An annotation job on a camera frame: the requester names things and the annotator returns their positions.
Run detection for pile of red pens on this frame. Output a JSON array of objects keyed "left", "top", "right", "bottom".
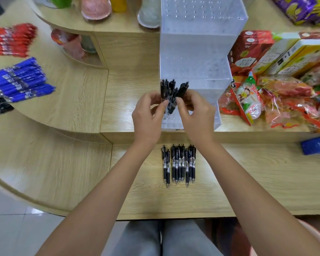
[{"left": 0, "top": 23, "right": 38, "bottom": 58}]

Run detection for pile of blue pens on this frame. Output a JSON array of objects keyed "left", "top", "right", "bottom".
[{"left": 0, "top": 57, "right": 56, "bottom": 103}]

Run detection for clear white bottle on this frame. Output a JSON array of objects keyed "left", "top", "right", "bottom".
[{"left": 137, "top": 0, "right": 162, "bottom": 29}]

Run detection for wooden curved shelf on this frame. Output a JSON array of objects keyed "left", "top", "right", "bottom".
[{"left": 29, "top": 0, "right": 161, "bottom": 70}]

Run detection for green bottle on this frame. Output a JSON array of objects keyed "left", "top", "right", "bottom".
[{"left": 46, "top": 0, "right": 73, "bottom": 9}]

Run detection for clear orange snack packet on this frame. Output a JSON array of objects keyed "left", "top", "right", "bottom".
[
  {"left": 263, "top": 96, "right": 320, "bottom": 131},
  {"left": 258, "top": 76, "right": 316, "bottom": 98}
]

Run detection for purple snack bag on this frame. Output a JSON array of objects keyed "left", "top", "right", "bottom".
[{"left": 269, "top": 0, "right": 320, "bottom": 26}]

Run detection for blue box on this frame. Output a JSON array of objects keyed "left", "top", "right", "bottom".
[{"left": 300, "top": 134, "right": 320, "bottom": 156}]

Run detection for person's left forearm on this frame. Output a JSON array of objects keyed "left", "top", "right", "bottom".
[{"left": 35, "top": 142, "right": 162, "bottom": 256}]

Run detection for person's left hand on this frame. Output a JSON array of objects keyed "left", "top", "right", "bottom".
[{"left": 132, "top": 92, "right": 170, "bottom": 149}]

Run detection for person's right hand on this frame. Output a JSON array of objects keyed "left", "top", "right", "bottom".
[{"left": 175, "top": 89, "right": 217, "bottom": 150}]

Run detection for row of black pens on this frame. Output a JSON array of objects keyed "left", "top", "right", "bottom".
[{"left": 161, "top": 143, "right": 197, "bottom": 188}]

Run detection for pink bottle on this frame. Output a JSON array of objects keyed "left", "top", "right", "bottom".
[{"left": 81, "top": 0, "right": 113, "bottom": 23}]

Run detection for grey trousers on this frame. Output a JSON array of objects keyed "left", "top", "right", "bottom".
[{"left": 101, "top": 219, "right": 225, "bottom": 256}]

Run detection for pink stool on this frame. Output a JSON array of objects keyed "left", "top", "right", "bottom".
[{"left": 293, "top": 219, "right": 320, "bottom": 256}]

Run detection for white green carton box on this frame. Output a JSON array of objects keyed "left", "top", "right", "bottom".
[{"left": 252, "top": 31, "right": 301, "bottom": 75}]

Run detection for person's right forearm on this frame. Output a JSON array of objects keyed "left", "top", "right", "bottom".
[{"left": 193, "top": 141, "right": 320, "bottom": 256}]

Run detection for clear acrylic display stand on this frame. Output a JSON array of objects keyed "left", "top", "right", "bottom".
[{"left": 159, "top": 0, "right": 249, "bottom": 131}]

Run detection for red cartoon snack packet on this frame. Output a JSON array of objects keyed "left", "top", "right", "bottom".
[{"left": 218, "top": 71, "right": 265, "bottom": 126}]

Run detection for yellow bottle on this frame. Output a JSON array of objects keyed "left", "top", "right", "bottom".
[{"left": 109, "top": 0, "right": 128, "bottom": 13}]

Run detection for yellow white carton box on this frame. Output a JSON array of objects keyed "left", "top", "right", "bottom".
[{"left": 267, "top": 38, "right": 320, "bottom": 78}]

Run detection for red carton box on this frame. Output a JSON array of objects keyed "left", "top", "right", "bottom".
[{"left": 227, "top": 30, "right": 275, "bottom": 77}]

